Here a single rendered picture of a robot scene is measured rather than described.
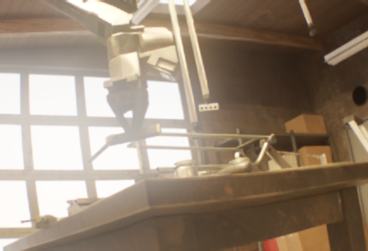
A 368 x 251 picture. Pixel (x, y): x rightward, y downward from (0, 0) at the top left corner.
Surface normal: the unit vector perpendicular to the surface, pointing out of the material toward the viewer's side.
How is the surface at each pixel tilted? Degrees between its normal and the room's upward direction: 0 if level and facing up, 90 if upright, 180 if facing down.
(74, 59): 90
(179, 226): 90
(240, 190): 90
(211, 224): 90
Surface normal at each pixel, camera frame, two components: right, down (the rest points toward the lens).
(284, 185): 0.55, -0.33
